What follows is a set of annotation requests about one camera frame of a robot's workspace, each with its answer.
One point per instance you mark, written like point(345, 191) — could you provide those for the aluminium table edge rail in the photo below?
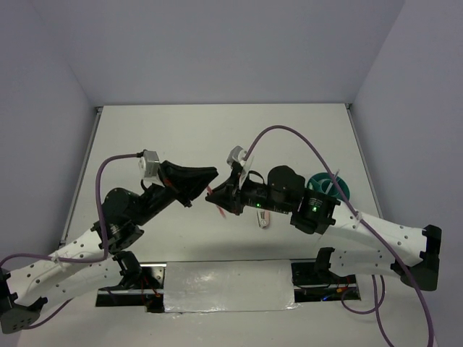
point(348, 107)

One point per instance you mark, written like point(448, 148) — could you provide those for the pink red gel pen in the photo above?
point(221, 211)

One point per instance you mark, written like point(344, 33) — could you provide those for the silver foil covered panel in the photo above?
point(236, 286)

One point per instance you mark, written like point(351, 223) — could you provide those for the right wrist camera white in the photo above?
point(237, 155)

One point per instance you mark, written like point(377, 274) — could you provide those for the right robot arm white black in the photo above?
point(411, 254)

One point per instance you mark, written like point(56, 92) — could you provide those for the teal round divided organizer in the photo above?
point(321, 182)

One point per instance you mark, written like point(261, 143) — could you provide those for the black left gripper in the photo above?
point(187, 184)

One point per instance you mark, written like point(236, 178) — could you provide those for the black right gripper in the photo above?
point(230, 195)

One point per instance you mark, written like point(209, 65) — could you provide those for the pink mini stapler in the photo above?
point(264, 219)

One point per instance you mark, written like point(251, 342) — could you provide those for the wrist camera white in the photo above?
point(149, 164)
point(237, 155)

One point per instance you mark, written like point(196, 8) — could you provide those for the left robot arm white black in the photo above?
point(99, 257)

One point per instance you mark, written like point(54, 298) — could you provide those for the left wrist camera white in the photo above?
point(149, 164)

